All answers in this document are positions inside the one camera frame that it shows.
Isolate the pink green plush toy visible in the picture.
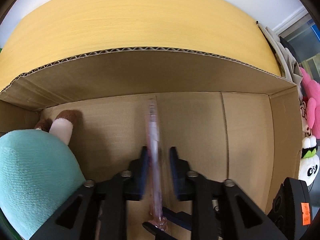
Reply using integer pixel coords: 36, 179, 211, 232
1, 110, 85, 239

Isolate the pink pen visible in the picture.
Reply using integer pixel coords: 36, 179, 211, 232
146, 99, 167, 232

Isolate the panda plush toy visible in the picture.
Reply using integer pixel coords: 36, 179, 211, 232
298, 102, 320, 186

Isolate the grey cloth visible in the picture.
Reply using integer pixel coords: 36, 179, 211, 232
257, 22, 302, 88

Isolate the brown cardboard box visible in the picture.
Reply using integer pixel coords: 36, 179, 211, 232
0, 46, 304, 240

